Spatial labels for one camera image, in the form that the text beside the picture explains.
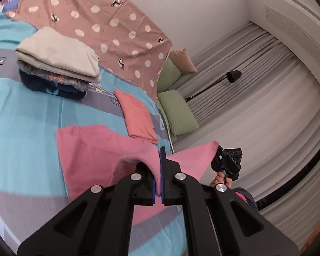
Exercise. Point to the folded dark navy garment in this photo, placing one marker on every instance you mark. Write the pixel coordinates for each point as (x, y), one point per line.
(39, 84)

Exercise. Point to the white air conditioner unit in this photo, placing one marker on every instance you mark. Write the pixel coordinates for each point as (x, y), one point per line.
(296, 23)

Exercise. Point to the folded floral grey garment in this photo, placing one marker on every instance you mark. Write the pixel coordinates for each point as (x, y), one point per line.
(50, 76)

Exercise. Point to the brown polka dot pillowcase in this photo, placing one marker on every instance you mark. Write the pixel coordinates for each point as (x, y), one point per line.
(127, 42)

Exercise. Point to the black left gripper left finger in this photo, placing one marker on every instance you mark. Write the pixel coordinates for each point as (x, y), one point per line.
(143, 190)

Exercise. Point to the folded coral cloth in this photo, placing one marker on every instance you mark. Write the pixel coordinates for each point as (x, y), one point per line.
(137, 117)

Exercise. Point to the far green cushion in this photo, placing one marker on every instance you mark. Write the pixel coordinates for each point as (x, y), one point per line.
(168, 76)

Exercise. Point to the near green cushion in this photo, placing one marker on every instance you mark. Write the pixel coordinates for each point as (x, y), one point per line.
(180, 118)

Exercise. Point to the blue grey patterned bedspread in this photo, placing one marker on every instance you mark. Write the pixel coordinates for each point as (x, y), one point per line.
(32, 187)

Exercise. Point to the grey pleated curtain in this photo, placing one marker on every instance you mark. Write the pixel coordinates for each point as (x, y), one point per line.
(272, 113)

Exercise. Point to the dark navy clothes pile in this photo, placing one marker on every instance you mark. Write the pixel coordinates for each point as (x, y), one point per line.
(246, 196)

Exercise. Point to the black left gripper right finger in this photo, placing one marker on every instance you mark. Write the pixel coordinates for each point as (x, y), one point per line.
(170, 191)

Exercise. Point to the folded cream garment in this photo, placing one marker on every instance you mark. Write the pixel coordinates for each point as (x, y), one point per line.
(51, 51)

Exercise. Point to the black floor lamp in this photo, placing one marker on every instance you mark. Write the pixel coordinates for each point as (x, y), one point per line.
(231, 76)

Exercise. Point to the large pink garment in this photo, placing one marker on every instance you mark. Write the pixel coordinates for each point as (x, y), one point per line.
(96, 155)

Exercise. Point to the beige cushion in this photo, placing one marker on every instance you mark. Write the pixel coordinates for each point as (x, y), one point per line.
(182, 60)

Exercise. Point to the person's right hand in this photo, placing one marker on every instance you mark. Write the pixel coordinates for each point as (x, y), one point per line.
(220, 178)

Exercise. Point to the green cushion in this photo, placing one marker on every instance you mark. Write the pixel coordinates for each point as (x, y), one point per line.
(180, 118)
(168, 76)

